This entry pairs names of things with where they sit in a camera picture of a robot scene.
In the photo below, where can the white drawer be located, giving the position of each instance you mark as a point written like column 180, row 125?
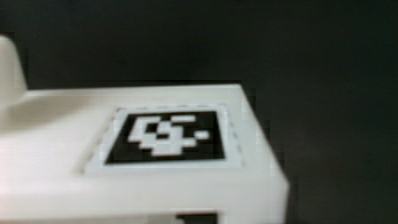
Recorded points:
column 137, row 155

